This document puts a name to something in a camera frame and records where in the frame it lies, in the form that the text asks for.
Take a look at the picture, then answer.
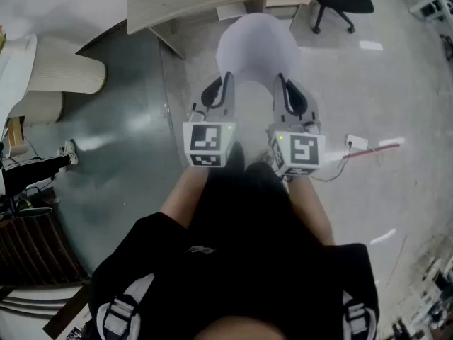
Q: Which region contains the white A4 paper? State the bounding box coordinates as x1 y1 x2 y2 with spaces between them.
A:
216 12 302 123

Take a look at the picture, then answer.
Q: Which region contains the black chair base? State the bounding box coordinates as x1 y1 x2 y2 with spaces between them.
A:
440 33 453 62

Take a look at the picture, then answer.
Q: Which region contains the person's right forearm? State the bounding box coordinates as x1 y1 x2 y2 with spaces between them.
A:
288 175 336 246

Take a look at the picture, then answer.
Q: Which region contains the black power cable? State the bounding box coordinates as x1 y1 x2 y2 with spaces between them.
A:
311 143 355 183

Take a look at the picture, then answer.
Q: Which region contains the light wooden stool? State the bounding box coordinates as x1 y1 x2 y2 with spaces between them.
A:
6 117 29 155

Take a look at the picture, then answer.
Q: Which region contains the person's black t-shirt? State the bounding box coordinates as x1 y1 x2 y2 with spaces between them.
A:
88 142 382 340

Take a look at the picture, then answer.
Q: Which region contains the white office desk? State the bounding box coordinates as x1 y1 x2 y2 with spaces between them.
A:
409 0 453 23

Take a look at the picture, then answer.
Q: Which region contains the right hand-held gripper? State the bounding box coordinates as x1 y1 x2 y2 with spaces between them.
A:
268 72 326 177

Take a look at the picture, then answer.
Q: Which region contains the person's left forearm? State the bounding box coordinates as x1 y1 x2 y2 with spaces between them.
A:
159 166 210 232

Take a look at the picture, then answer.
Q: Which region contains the brown slatted wooden rack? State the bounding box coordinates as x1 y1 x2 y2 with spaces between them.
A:
0 210 89 286

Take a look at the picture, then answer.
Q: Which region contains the white round table ribbed pedestal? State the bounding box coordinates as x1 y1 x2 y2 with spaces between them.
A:
0 33 107 127

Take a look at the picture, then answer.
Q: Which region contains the white power strip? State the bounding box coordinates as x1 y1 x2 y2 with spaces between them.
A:
345 134 367 151

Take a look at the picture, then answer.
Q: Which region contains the white striped shoulder strap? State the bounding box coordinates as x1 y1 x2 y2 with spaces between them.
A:
95 274 142 340
343 292 377 340

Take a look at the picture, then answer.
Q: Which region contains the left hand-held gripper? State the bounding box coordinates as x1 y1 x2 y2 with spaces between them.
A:
183 71 236 169

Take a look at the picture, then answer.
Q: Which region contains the person's face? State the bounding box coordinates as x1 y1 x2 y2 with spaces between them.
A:
201 316 294 340

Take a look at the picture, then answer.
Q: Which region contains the grey wooden shelf desk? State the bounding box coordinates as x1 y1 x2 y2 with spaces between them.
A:
126 0 326 60

